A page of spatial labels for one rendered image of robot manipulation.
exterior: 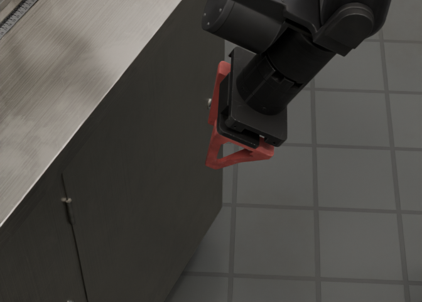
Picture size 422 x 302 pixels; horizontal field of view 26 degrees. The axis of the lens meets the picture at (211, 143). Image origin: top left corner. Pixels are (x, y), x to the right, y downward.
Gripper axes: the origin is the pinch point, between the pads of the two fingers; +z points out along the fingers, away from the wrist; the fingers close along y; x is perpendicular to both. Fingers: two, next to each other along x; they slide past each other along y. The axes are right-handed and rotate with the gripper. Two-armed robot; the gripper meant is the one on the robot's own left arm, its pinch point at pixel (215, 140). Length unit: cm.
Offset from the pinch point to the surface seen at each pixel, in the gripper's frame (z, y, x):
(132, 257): 63, -26, 18
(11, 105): 26.6, -17.4, -17.2
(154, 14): 18.0, -36.2, -1.9
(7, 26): 28.3, -32.7, -20.2
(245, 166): 89, -81, 55
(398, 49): 68, -125, 92
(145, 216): 57, -31, 17
